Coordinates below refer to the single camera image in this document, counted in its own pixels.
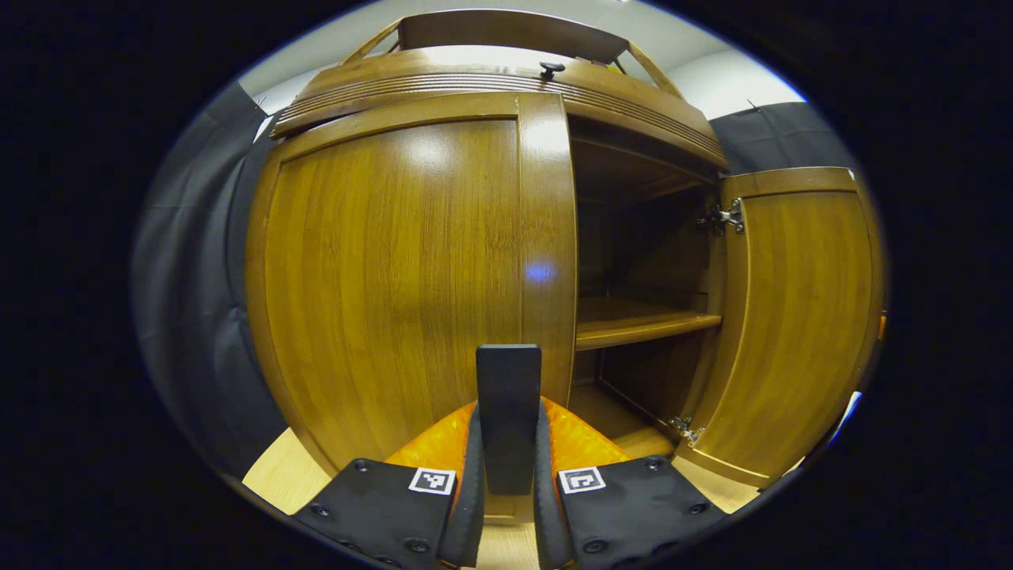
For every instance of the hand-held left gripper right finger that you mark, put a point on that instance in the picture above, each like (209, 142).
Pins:
(633, 507)

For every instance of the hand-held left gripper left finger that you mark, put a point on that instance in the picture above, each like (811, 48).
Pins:
(380, 507)

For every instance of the wooden cabinet door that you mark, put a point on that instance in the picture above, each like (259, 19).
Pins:
(799, 317)
(396, 277)

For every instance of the wooden double-door shoe cabinet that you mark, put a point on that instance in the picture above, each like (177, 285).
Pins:
(491, 32)

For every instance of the metal door hinge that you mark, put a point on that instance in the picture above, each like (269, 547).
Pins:
(686, 429)
(724, 218)

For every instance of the wooden cabinet drawer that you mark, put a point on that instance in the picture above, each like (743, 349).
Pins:
(475, 71)

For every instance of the wooden inner shelf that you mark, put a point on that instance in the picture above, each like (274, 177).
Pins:
(633, 323)

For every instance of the black round drawer knob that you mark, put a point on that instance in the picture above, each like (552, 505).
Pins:
(552, 69)

